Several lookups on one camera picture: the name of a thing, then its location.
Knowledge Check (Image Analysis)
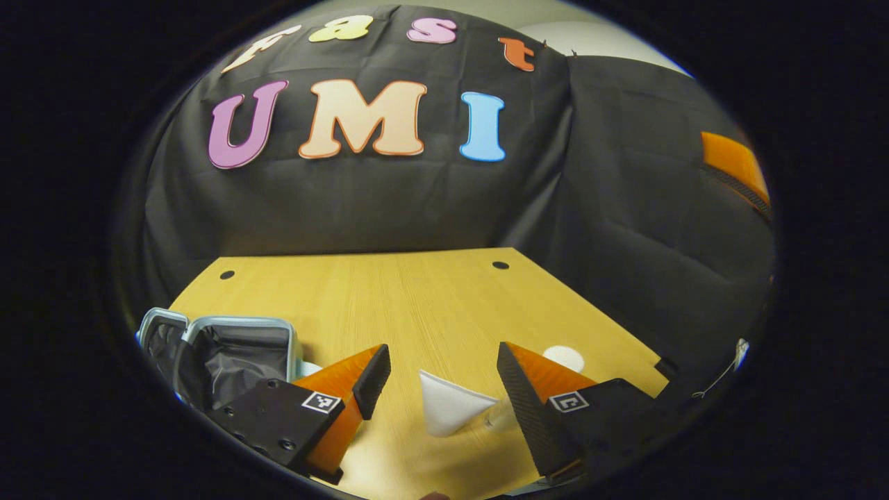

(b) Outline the light blue suitcase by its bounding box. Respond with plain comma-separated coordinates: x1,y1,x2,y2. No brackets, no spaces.
137,308,322,412

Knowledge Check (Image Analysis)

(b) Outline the white round cream jar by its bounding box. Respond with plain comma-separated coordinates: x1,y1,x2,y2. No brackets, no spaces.
542,345,586,373

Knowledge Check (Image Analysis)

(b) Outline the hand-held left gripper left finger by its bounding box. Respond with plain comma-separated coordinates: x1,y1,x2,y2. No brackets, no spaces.
207,344,391,485

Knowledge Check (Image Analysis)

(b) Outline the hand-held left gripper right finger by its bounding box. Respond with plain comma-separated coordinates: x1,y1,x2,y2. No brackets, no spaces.
497,342,678,480

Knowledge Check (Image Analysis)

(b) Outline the black backdrop cloth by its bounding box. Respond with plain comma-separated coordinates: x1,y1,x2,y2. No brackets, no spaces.
118,3,777,376

